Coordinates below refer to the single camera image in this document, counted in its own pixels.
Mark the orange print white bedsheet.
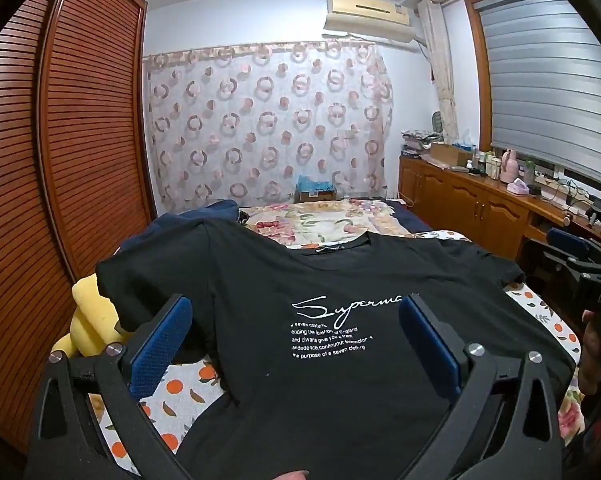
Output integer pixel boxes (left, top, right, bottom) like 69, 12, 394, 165
86, 244, 587, 476

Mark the dark navy blanket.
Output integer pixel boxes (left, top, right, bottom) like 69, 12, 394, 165
385, 200, 431, 233

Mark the cream side curtain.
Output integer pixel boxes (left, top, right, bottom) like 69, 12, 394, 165
418, 0, 459, 144

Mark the stack of folded fabrics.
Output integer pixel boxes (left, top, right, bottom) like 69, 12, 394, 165
401, 130, 444, 158

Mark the floral cream quilt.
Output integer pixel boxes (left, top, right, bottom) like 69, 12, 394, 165
240, 200, 412, 249

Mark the black printed t-shirt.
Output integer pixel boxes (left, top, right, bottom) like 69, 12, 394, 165
95, 220, 575, 479

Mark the wooden sideboard cabinet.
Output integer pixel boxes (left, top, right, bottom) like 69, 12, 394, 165
398, 157, 601, 260

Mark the grey window blind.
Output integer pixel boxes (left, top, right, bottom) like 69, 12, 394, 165
474, 0, 601, 184

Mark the brown louvered wardrobe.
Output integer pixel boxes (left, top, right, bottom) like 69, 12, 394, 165
0, 0, 155, 451

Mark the blue item box by bed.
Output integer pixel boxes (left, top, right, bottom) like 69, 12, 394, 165
294, 176, 337, 203

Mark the pink circle patterned curtain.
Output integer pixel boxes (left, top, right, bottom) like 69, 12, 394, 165
143, 40, 393, 212

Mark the beige wall air conditioner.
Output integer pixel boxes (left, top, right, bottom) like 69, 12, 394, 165
325, 0, 418, 44

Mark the cardboard box on cabinet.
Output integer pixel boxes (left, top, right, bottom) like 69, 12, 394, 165
429, 143, 472, 167

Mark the person right hand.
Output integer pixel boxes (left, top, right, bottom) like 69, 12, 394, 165
578, 310, 601, 396

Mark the navy blue folded garment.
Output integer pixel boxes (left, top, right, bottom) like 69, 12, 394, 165
117, 200, 250, 252

